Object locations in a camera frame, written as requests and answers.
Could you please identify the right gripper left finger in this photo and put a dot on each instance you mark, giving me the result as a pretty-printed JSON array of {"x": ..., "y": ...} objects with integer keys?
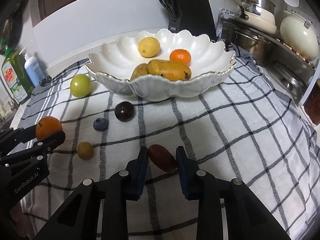
[{"x": 124, "y": 185}]

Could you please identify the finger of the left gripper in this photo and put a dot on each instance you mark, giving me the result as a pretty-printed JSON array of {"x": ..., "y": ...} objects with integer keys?
[
  {"x": 10, "y": 138},
  {"x": 39, "y": 150}
]

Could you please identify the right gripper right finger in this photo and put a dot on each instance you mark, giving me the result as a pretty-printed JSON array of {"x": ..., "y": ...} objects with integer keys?
[{"x": 200, "y": 185}]

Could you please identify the orange mandarin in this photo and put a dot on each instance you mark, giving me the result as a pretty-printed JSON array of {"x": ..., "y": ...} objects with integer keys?
[
  {"x": 180, "y": 55},
  {"x": 47, "y": 126}
]

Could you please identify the small brown kiwi fruit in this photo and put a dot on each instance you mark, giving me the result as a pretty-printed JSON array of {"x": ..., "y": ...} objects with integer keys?
[{"x": 85, "y": 150}]

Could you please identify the dark red plum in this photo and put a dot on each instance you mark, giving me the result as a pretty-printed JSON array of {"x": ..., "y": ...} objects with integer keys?
[{"x": 162, "y": 158}]

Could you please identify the green apple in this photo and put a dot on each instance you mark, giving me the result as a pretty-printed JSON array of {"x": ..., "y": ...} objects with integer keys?
[{"x": 81, "y": 86}]

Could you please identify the checkered kitchen towel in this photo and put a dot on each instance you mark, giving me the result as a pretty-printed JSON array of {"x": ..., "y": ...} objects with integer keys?
[{"x": 243, "y": 128}]

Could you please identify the blueberry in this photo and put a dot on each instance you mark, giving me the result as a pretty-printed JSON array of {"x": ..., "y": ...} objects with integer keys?
[{"x": 100, "y": 124}]

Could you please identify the green dish soap bottle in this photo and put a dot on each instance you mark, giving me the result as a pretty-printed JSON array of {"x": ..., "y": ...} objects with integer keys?
[{"x": 15, "y": 74}]

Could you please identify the dark purple plum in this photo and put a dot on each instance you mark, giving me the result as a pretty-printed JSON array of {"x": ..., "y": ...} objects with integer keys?
[{"x": 124, "y": 111}]

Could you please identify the blue pump lotion bottle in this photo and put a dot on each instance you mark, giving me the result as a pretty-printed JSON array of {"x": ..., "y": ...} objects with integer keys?
[{"x": 32, "y": 67}]

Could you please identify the white scalloped fruit bowl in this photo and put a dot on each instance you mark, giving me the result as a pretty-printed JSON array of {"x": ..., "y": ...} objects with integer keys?
[{"x": 210, "y": 65}]

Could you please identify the brown spotted banana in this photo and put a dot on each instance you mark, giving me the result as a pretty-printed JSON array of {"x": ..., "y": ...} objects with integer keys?
[{"x": 140, "y": 70}]

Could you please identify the yellow mango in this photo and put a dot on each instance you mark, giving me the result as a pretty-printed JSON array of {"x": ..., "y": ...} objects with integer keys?
[{"x": 170, "y": 70}]

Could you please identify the yellow lemon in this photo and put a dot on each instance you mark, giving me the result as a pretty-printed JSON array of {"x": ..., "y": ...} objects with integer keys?
[{"x": 149, "y": 47}]

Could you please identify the orange mandarin in bowl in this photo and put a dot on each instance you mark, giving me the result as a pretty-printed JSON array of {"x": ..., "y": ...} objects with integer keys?
[{"x": 180, "y": 55}]

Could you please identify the glass jar with preserves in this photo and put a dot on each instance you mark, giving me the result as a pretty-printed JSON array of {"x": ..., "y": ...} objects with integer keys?
[{"x": 312, "y": 105}]

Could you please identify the metal dish rack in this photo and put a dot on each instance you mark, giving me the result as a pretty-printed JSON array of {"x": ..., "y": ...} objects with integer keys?
[{"x": 286, "y": 67}]

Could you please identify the steel pot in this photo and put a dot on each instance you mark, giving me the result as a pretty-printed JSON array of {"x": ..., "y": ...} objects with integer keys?
[{"x": 253, "y": 43}]

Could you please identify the black knife block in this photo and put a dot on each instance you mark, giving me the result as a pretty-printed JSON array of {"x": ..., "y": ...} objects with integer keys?
[{"x": 195, "y": 16}]

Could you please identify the black scissors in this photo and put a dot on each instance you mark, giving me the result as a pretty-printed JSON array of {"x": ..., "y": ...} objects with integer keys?
[{"x": 172, "y": 8}]

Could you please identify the cream pot lid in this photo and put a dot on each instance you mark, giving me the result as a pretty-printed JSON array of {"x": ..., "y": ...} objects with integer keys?
[{"x": 299, "y": 34}]

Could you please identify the cream saucepan with handle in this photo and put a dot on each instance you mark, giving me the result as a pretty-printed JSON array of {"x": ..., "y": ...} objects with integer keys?
[{"x": 258, "y": 14}]

